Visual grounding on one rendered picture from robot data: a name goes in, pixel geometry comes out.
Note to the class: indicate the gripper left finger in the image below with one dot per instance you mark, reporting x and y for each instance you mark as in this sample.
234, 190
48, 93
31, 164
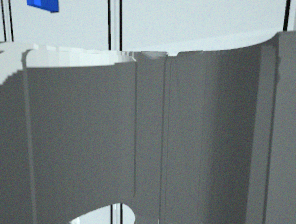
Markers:
82, 129

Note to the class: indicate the grey server rack frame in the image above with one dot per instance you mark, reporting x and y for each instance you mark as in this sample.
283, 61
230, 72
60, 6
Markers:
143, 25

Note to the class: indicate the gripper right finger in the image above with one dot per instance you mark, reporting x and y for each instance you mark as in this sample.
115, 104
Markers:
232, 135

